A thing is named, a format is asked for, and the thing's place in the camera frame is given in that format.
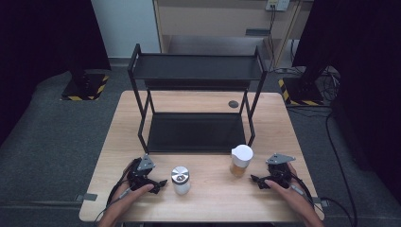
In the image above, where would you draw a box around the grey tape piece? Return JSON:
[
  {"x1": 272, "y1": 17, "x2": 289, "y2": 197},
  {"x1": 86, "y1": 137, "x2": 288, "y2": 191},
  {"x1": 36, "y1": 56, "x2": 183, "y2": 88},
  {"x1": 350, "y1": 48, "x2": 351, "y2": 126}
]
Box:
[
  {"x1": 75, "y1": 192, "x2": 98, "y2": 203},
  {"x1": 311, "y1": 197, "x2": 331, "y2": 208}
]

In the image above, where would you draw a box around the glass jar with silver lid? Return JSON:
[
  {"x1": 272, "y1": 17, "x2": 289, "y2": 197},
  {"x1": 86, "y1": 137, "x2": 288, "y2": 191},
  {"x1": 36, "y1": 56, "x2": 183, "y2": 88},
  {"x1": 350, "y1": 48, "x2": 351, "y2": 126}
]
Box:
[{"x1": 170, "y1": 166, "x2": 192, "y2": 196}]

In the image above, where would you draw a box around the person's right hand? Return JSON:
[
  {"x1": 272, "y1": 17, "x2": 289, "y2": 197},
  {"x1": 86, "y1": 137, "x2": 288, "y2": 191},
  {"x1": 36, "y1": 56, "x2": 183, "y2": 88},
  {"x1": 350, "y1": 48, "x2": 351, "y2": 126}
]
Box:
[{"x1": 265, "y1": 162, "x2": 318, "y2": 219}]

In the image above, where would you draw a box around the black metal two-tier rack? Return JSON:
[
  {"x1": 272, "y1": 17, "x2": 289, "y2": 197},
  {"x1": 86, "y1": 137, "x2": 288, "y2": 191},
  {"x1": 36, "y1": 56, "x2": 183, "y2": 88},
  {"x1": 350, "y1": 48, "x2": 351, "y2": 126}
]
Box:
[{"x1": 127, "y1": 43, "x2": 269, "y2": 155}]

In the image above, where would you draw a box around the black curtain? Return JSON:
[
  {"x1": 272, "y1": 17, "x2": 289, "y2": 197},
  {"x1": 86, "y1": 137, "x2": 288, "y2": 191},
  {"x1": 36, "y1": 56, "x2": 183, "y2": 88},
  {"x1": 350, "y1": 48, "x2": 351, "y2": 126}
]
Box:
[
  {"x1": 292, "y1": 0, "x2": 401, "y2": 204},
  {"x1": 0, "y1": 0, "x2": 112, "y2": 147}
]

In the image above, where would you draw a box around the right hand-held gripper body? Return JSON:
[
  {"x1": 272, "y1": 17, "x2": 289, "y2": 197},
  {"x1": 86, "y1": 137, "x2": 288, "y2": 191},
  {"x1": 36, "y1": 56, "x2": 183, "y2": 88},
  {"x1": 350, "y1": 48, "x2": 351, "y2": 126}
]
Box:
[{"x1": 265, "y1": 152, "x2": 297, "y2": 189}]

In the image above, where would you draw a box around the left hand-held gripper cable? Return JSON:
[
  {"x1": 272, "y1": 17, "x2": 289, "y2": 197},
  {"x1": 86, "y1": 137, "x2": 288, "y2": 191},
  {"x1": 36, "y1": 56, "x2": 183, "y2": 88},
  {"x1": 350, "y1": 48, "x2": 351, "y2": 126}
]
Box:
[{"x1": 94, "y1": 159, "x2": 141, "y2": 224}]

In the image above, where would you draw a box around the beige wooden cabinet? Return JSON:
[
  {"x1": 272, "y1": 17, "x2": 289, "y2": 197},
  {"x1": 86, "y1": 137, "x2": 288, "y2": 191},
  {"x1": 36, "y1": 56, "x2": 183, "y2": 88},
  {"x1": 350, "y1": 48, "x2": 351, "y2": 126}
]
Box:
[{"x1": 152, "y1": 0, "x2": 314, "y2": 69}]

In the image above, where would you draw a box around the person's left hand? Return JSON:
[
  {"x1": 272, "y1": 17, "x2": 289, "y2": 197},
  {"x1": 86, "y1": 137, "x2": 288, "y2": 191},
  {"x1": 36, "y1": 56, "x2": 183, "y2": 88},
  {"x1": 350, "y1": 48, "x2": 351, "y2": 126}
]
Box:
[{"x1": 108, "y1": 159, "x2": 156, "y2": 219}]

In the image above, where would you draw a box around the black socket cable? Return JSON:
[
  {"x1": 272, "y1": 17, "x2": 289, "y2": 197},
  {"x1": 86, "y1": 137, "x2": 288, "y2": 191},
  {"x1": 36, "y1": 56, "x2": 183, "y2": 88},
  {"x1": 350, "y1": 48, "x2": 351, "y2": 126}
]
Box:
[{"x1": 267, "y1": 5, "x2": 278, "y2": 73}]

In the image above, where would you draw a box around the amber bottle with white cap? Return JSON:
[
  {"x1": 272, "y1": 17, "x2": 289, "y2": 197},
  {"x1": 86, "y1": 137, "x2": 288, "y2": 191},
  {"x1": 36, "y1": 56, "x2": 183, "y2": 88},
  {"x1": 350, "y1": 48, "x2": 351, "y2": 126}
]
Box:
[{"x1": 229, "y1": 144, "x2": 254, "y2": 178}]

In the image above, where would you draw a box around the tangle of black cables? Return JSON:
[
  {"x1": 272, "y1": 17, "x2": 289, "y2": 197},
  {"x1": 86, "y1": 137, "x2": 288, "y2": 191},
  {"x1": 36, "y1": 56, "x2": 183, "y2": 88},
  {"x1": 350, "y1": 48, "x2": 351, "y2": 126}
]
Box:
[{"x1": 315, "y1": 65, "x2": 342, "y2": 102}]

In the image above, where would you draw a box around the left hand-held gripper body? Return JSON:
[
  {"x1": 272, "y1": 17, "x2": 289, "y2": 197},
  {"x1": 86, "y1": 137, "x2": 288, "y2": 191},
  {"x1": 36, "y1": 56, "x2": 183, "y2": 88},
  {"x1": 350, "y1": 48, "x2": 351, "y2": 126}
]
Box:
[{"x1": 127, "y1": 153, "x2": 160, "y2": 192}]

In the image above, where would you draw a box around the black floor cable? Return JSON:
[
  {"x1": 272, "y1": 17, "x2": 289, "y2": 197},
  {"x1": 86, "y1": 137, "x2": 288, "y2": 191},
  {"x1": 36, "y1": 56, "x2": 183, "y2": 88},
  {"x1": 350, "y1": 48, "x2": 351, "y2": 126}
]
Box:
[{"x1": 285, "y1": 104, "x2": 358, "y2": 209}]

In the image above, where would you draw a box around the white wall socket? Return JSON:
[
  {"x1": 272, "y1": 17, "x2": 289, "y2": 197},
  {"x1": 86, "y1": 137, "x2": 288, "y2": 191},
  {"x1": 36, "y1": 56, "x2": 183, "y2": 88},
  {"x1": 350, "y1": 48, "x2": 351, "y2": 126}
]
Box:
[{"x1": 265, "y1": 0, "x2": 290, "y2": 12}]

